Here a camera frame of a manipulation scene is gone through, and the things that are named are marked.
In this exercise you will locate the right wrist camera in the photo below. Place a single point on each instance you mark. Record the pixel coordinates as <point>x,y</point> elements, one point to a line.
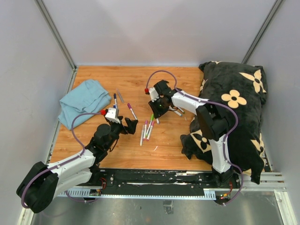
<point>152,93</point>

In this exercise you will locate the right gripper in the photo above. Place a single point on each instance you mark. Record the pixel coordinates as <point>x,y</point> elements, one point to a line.
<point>157,112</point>

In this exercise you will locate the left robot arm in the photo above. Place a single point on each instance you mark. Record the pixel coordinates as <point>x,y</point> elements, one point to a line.
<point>45,182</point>

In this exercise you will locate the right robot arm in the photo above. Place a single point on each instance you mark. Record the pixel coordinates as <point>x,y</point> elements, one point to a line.
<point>213,120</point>

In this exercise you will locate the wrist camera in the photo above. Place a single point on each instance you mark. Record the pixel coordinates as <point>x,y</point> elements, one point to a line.
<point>152,93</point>
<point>111,114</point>

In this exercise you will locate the light blue cloth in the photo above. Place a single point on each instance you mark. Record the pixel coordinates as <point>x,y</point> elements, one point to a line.
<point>80,103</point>

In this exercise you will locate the grey clear pen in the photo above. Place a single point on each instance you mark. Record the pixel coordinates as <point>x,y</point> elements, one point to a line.
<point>120,96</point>

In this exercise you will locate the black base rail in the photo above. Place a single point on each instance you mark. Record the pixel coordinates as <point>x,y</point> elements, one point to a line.
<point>170,185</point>

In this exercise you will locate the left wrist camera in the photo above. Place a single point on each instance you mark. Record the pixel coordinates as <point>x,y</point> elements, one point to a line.
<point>111,114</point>

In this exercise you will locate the pink cap marker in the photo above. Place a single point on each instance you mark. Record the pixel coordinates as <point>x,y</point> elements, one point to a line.
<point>145,130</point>

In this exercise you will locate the black floral pillow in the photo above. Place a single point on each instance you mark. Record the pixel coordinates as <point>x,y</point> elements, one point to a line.
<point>243,88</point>

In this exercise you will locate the purple cap marker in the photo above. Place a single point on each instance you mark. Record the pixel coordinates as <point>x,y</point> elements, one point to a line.
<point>132,111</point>

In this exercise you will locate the light green cap marker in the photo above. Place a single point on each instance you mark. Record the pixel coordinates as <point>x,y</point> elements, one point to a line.
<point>149,125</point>

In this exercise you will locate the beige cap marker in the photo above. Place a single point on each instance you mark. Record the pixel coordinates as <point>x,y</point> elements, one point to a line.
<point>142,134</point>

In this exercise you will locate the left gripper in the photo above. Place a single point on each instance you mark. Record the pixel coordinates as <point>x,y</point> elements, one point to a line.
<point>131,125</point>

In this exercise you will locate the sky blue cap marker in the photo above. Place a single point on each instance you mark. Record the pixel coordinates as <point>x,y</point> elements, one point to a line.
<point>178,113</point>

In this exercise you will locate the dark blue marker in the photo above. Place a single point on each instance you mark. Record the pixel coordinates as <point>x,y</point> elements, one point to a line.
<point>115,98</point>

